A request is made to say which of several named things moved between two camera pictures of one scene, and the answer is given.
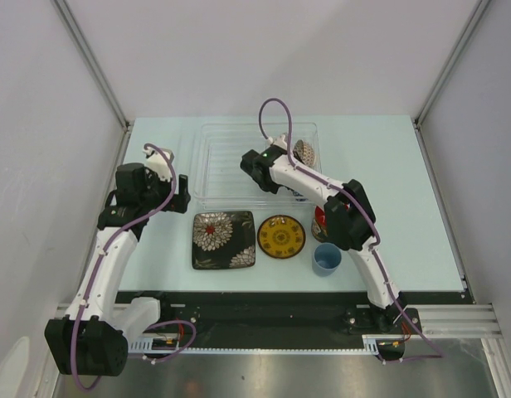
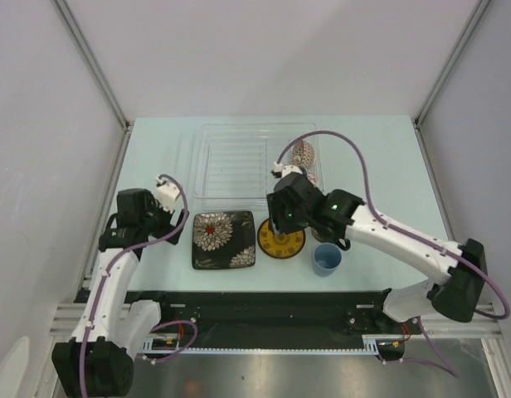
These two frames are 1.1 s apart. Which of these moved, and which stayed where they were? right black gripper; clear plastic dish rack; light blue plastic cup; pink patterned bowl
Moved: right black gripper
Stayed: clear plastic dish rack; pink patterned bowl; light blue plastic cup
